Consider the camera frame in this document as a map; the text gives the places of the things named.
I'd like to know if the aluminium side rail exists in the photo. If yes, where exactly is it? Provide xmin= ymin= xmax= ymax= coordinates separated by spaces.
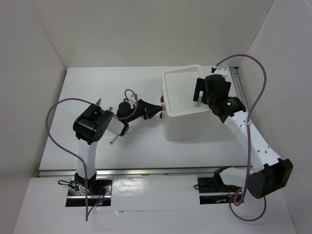
xmin=229 ymin=67 xmax=249 ymax=110

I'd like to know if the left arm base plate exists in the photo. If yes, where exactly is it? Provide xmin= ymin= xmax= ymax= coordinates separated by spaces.
xmin=58 ymin=179 xmax=113 ymax=207

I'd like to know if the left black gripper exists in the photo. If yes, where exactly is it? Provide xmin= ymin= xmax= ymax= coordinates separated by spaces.
xmin=125 ymin=98 xmax=161 ymax=123

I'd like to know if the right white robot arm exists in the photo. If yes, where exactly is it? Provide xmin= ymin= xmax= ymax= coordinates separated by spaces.
xmin=193 ymin=75 xmax=293 ymax=199

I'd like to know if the short silver combination wrench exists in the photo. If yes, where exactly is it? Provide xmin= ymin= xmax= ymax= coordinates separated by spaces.
xmin=110 ymin=135 xmax=118 ymax=145

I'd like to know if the aluminium front rail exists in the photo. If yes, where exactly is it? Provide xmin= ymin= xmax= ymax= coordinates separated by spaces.
xmin=38 ymin=167 xmax=219 ymax=177

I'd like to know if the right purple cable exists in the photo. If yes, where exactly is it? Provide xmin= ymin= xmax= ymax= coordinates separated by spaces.
xmin=211 ymin=54 xmax=268 ymax=221

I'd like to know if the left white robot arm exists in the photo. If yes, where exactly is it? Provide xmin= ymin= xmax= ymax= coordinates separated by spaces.
xmin=73 ymin=99 xmax=162 ymax=195

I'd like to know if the white bottom drawer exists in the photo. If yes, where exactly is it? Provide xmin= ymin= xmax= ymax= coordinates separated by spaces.
xmin=159 ymin=112 xmax=165 ymax=119

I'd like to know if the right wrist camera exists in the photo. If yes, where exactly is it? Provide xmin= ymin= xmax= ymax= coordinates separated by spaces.
xmin=211 ymin=66 xmax=229 ymax=79

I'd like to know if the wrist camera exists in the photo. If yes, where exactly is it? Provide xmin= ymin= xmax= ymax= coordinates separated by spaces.
xmin=129 ymin=96 xmax=137 ymax=104
xmin=211 ymin=66 xmax=229 ymax=79

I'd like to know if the white drawer cabinet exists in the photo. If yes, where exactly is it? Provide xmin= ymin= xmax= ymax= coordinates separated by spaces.
xmin=161 ymin=64 xmax=218 ymax=141

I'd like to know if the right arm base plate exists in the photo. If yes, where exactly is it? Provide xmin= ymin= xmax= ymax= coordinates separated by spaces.
xmin=193 ymin=177 xmax=239 ymax=205

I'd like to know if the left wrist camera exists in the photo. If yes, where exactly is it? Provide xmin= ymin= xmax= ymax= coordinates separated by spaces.
xmin=129 ymin=96 xmax=137 ymax=104

